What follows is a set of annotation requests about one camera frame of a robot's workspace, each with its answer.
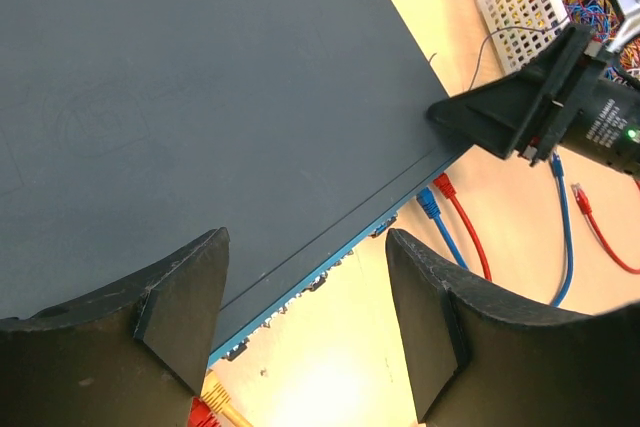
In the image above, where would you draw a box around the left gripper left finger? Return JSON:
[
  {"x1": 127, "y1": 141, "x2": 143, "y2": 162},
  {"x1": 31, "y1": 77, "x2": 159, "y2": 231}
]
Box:
[{"x1": 1, "y1": 228, "x2": 230, "y2": 426}]

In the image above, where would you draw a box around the loose thin brown wire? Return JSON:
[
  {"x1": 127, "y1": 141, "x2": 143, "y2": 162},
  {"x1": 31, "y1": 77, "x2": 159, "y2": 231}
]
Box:
[{"x1": 427, "y1": 19, "x2": 571, "y2": 92}]

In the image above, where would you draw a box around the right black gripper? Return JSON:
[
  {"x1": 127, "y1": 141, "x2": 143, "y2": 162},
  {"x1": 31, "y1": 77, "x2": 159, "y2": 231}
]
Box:
[{"x1": 427, "y1": 24, "x2": 639, "y2": 179}]

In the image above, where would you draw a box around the yellow patch cable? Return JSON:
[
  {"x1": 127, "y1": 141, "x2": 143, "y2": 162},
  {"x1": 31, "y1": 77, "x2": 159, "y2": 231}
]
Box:
[{"x1": 199, "y1": 369, "x2": 254, "y2": 427}]

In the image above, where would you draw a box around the dark blue network switch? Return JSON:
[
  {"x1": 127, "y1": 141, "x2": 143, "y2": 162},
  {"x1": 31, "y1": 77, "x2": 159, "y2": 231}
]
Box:
[{"x1": 1, "y1": 0, "x2": 468, "y2": 358}]

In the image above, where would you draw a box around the blue patch cable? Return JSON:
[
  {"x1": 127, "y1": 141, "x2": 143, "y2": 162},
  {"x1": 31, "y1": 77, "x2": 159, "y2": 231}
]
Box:
[{"x1": 415, "y1": 154, "x2": 575, "y2": 308}]

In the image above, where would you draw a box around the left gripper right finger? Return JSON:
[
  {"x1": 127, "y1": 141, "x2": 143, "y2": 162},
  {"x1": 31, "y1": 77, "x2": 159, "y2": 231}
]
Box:
[{"x1": 385, "y1": 229, "x2": 639, "y2": 426}]

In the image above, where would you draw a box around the white plastic basket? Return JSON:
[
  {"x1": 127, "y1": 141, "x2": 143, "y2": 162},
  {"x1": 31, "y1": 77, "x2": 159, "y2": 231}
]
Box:
[{"x1": 476, "y1": 0, "x2": 569, "y2": 74}]

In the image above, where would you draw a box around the red patch cable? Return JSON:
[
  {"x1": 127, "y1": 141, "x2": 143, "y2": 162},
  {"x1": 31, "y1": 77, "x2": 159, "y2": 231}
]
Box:
[
  {"x1": 187, "y1": 172, "x2": 494, "y2": 427},
  {"x1": 570, "y1": 182, "x2": 640, "y2": 276}
]

